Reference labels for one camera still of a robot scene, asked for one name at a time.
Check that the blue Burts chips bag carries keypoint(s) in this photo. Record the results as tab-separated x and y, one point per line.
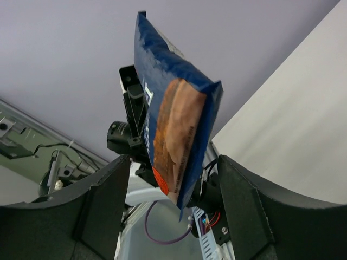
182	105

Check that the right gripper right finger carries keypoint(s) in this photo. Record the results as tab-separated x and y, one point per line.
267	221

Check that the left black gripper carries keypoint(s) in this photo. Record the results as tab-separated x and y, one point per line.
128	137

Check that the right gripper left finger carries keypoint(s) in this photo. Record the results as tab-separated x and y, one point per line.
80	221

